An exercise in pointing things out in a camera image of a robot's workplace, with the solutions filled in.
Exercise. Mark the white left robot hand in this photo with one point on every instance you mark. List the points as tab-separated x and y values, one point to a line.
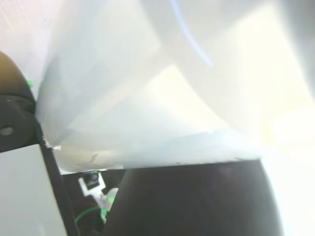
192	201

